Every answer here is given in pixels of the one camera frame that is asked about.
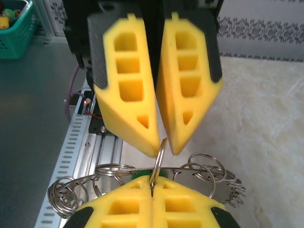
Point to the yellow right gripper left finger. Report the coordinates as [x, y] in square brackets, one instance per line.
[142, 204]

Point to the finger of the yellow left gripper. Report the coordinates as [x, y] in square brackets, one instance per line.
[206, 95]
[111, 102]

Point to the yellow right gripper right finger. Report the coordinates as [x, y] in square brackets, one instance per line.
[161, 204]

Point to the metal strip band with holes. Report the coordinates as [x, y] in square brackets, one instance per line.
[187, 184]

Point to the green plastic basket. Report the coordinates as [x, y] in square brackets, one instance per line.
[19, 40]

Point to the yellow toy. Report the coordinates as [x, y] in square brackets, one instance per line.
[4, 22]

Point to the green toy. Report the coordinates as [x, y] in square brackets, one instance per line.
[9, 13]

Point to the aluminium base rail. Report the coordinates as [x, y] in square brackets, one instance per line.
[104, 152]

